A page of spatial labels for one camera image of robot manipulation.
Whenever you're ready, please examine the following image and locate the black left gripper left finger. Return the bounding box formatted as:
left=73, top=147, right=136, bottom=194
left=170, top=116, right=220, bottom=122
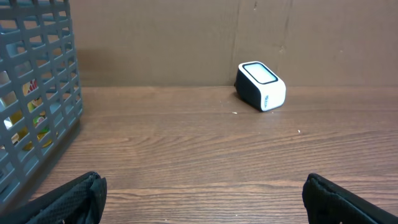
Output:
left=1, top=172, right=107, bottom=224

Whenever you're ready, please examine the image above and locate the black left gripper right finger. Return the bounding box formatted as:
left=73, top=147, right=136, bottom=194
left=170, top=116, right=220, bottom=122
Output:
left=302, top=173, right=397, bottom=224

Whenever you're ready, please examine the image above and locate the white barcode scanner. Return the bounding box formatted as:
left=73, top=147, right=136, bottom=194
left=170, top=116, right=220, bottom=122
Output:
left=234, top=61, right=287, bottom=112

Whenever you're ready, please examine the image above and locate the dark grey plastic basket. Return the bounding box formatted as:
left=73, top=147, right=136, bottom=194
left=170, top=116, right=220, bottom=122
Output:
left=1, top=0, right=83, bottom=211

